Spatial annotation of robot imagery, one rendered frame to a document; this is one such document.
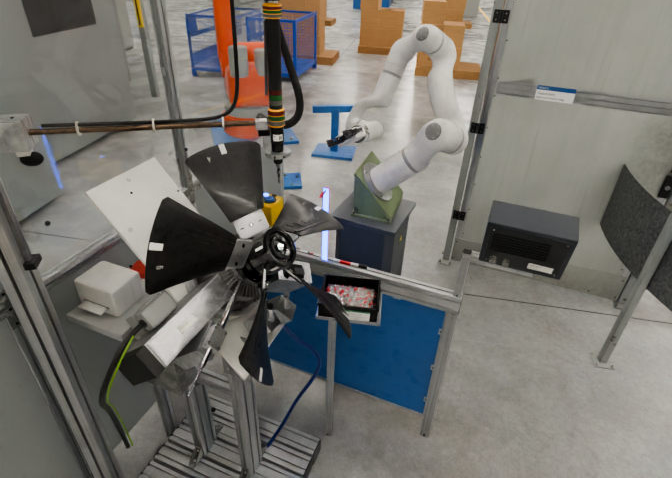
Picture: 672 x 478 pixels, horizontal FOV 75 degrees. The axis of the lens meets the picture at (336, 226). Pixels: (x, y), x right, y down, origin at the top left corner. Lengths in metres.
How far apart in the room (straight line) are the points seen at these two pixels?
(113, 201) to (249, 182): 0.37
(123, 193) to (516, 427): 2.02
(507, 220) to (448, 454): 1.23
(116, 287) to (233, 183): 0.56
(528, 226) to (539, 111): 1.49
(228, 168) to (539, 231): 0.94
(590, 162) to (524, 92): 0.57
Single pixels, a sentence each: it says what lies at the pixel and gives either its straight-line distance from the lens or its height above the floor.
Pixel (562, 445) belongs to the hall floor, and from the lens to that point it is 2.53.
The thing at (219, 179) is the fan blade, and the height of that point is 1.36.
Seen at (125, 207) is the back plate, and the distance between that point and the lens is 1.37.
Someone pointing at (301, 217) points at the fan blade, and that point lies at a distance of 1.45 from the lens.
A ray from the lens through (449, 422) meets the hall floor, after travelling 2.41.
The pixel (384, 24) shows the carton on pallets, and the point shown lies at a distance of 10.43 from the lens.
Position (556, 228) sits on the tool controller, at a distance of 1.49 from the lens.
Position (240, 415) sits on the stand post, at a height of 0.49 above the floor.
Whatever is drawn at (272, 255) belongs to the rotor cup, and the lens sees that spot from 1.20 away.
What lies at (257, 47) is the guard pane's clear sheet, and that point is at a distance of 2.48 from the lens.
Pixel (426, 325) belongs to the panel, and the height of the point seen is 0.67.
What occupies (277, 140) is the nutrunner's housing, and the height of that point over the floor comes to 1.50.
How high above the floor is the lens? 1.93
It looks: 32 degrees down
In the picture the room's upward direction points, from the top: 2 degrees clockwise
